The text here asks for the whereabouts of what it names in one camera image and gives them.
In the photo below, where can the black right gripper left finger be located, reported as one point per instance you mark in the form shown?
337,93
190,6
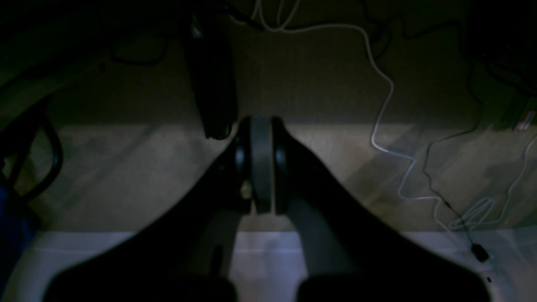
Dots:
183,256

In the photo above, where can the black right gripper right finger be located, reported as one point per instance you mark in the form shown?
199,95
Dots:
350,254

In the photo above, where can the black table leg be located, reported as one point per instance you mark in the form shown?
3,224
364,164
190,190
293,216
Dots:
210,66

